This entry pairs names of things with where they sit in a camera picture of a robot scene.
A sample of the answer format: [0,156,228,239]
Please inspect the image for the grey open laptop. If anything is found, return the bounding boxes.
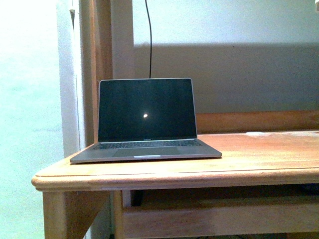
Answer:
[70,78,222,164]

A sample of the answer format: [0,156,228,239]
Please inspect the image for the wooden desk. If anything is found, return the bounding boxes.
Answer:
[31,0,319,239]

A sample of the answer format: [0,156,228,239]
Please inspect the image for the black hanging cable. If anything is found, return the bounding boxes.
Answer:
[145,0,153,79]

